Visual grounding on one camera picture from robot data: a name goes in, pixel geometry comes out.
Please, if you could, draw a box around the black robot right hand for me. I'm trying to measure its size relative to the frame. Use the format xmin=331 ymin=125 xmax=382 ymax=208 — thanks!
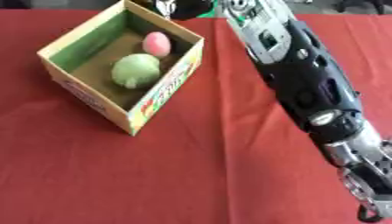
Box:
xmin=133 ymin=0 xmax=221 ymax=22

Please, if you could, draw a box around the pink toy peach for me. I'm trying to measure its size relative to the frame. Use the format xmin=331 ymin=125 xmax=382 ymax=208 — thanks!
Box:
xmin=141 ymin=31 xmax=173 ymax=58

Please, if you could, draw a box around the tan cardboard box green inside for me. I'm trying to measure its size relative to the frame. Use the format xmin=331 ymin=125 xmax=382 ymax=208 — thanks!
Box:
xmin=35 ymin=0 xmax=207 ymax=137

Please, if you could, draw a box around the green round toy cabbage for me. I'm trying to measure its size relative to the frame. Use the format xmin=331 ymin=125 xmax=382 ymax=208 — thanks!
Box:
xmin=110 ymin=52 xmax=163 ymax=90

